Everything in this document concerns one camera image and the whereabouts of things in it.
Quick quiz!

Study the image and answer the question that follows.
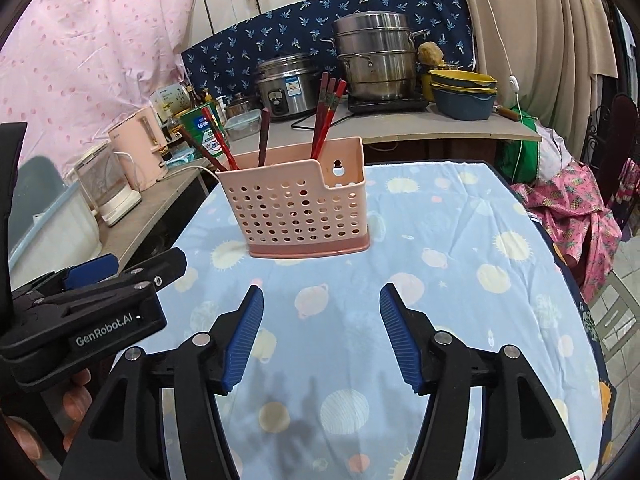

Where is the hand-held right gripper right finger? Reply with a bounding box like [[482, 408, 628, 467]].
[[379, 282, 581, 480]]

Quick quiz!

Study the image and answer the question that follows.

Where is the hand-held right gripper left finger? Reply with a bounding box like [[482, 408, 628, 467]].
[[60, 284, 265, 480]]

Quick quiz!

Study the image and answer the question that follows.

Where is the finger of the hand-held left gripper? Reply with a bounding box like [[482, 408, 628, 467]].
[[112, 247, 188, 293], [60, 254, 121, 291]]

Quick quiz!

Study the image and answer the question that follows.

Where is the dark brown chopstick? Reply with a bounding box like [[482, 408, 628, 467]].
[[257, 107, 273, 168], [178, 126, 228, 173]]

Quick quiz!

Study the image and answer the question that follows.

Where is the pink perforated utensil holder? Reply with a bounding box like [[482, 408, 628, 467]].
[[215, 136, 372, 261]]

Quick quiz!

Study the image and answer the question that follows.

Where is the red chopstick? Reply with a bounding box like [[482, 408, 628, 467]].
[[311, 72, 331, 161], [315, 79, 348, 161], [201, 106, 238, 171], [312, 77, 338, 161]]

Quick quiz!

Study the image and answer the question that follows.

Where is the person's left hand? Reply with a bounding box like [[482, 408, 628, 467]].
[[62, 367, 96, 456]]

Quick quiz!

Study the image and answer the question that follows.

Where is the white glass jar appliance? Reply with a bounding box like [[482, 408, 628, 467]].
[[75, 142, 142, 227]]

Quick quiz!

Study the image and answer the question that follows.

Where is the blue face mask pack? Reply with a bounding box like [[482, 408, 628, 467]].
[[162, 149, 198, 170]]

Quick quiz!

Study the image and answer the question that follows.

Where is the light blue planet tablecloth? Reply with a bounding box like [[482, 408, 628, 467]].
[[112, 160, 613, 480]]

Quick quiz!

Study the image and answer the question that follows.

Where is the pink electric kettle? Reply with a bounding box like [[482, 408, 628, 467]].
[[107, 106, 168, 192]]

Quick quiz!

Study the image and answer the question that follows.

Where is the green canister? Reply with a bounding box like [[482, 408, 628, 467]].
[[180, 107, 226, 156]]

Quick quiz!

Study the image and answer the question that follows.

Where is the glass food container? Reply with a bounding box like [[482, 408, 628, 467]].
[[222, 109, 263, 142]]

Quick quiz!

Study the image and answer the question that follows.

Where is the white printed box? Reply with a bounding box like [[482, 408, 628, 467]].
[[151, 85, 191, 123]]

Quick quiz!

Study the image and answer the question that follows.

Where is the small lidded steel pot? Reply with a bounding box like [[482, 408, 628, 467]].
[[225, 92, 258, 120]]

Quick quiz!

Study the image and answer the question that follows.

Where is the wooden counter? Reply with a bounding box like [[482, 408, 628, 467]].
[[10, 102, 543, 286]]

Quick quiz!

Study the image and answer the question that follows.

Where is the pink spotted sheet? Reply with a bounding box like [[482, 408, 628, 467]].
[[0, 0, 201, 181]]

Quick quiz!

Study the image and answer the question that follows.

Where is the green bag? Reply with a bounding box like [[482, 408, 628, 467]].
[[495, 115, 543, 186]]

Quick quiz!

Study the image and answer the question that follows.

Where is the pink patterned cloth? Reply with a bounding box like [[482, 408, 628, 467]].
[[510, 160, 623, 301]]

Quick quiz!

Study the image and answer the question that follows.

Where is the steel rice cooker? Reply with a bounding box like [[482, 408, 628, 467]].
[[256, 53, 331, 122]]

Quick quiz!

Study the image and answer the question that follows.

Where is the black induction cooker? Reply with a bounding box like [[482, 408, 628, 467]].
[[347, 95, 431, 115]]

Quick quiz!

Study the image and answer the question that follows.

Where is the blue bowl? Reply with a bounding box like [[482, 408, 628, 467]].
[[432, 87, 498, 121]]

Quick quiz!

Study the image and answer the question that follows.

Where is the yellow bowl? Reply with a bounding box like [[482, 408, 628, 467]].
[[429, 69, 498, 93]]

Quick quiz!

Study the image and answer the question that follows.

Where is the navy floral cloth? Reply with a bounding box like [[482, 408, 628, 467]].
[[180, 0, 476, 111]]

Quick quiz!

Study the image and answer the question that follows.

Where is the steel steamer pot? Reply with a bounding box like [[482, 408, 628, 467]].
[[332, 11, 431, 102]]

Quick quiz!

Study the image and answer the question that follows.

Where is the tan loofah scrubber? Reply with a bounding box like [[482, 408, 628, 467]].
[[418, 41, 445, 67]]

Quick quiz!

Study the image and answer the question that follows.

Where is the dark wooden chair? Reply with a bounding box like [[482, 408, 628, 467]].
[[587, 92, 640, 221]]

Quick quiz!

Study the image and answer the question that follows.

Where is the beige curtain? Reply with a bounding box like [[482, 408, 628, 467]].
[[452, 0, 621, 161]]

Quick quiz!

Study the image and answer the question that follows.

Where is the white kettle cable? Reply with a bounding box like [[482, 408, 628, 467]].
[[160, 162, 223, 186]]

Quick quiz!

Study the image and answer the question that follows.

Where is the black power cable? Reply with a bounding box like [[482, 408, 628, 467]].
[[290, 107, 356, 131]]

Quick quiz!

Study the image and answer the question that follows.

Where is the white cord with switch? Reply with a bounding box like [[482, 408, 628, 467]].
[[475, 0, 523, 171]]

